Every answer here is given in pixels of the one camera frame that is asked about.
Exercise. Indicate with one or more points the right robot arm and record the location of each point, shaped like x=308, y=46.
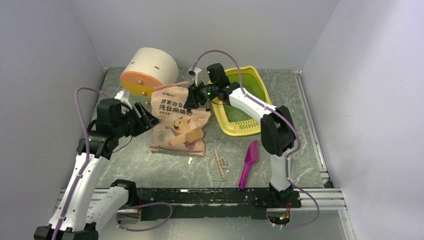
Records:
x=276, y=128

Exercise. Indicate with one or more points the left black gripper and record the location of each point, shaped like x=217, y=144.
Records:
x=148, y=120

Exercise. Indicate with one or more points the white orange cylindrical bin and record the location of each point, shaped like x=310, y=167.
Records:
x=149, y=68

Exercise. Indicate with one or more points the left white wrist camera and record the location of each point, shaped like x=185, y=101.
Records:
x=123, y=95

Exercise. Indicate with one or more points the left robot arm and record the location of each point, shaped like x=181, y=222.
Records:
x=74, y=219

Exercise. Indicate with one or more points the magenta plastic scoop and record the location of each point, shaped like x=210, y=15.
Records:
x=251, y=158

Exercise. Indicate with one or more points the pink cat litter bag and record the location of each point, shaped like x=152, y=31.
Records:
x=179, y=129

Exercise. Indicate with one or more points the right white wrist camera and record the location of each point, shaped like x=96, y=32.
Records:
x=196, y=74

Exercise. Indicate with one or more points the yellow green litter box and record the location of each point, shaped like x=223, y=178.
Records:
x=241, y=117

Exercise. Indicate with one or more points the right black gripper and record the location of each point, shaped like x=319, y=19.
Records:
x=192, y=101

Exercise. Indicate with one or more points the torn bag top strip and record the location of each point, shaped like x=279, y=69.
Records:
x=220, y=164

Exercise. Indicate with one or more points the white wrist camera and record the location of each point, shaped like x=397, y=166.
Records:
x=196, y=74
x=123, y=95

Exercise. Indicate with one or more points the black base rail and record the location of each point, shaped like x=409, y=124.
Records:
x=197, y=203

